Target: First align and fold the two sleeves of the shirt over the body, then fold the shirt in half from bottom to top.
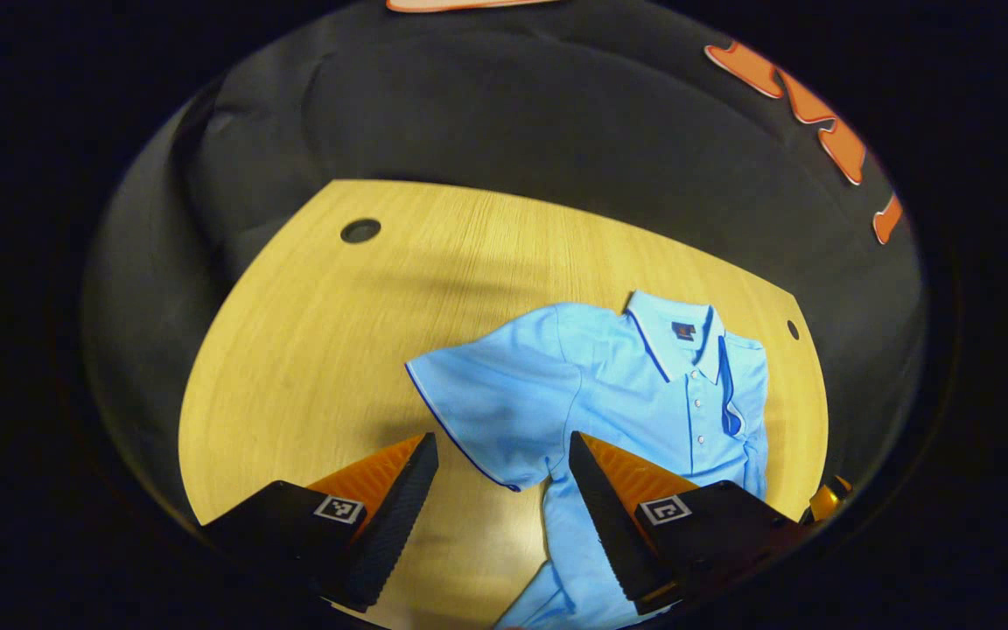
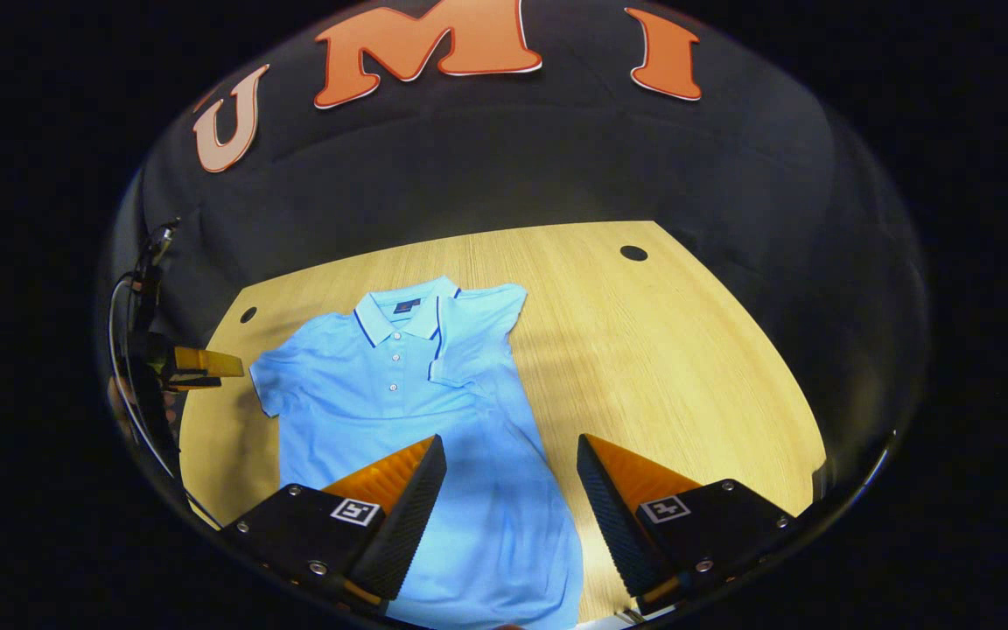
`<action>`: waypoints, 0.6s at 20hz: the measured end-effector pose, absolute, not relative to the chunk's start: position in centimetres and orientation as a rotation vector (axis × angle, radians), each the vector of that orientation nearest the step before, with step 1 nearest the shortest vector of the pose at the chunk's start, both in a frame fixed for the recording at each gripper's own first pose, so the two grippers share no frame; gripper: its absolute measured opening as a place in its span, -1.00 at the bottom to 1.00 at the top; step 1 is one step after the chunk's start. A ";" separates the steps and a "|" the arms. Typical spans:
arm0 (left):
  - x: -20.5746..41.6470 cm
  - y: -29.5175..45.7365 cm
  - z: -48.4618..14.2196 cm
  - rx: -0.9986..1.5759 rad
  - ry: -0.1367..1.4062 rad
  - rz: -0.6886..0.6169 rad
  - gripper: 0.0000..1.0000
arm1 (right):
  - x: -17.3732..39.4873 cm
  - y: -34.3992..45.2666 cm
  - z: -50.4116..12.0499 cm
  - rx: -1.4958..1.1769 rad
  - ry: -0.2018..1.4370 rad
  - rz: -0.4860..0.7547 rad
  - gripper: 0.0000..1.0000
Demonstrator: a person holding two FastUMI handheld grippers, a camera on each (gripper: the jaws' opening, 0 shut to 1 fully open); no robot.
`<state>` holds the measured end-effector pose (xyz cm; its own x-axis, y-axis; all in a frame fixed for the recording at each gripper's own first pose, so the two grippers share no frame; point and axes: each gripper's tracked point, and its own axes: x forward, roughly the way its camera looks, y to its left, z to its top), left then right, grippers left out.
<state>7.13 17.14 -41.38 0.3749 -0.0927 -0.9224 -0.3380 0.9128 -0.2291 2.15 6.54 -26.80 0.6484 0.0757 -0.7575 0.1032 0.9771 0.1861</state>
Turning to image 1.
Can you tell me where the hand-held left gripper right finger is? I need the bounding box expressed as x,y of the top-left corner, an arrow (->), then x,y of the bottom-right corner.
569,430 -> 813,616

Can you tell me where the light blue T-shirt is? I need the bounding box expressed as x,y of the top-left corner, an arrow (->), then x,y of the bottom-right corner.
405,290 -> 770,630

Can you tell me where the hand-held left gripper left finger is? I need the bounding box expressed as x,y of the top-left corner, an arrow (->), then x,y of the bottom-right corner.
198,431 -> 440,613

